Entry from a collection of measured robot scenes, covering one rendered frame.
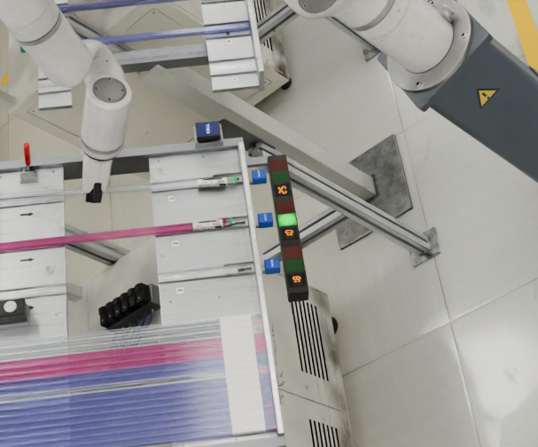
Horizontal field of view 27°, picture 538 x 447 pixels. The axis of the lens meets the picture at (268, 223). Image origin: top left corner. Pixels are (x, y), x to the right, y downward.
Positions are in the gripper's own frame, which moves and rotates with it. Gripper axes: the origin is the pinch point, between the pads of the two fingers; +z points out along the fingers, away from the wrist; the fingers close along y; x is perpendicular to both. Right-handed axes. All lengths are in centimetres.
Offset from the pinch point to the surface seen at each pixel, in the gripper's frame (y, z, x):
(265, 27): -84, 31, 49
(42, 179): -4.5, 3.2, -10.4
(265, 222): 10.3, -7.7, 33.7
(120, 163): -8.3, 0.7, 5.5
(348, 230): -32, 54, 74
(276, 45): -100, 54, 59
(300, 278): 22.9, -6.8, 40.0
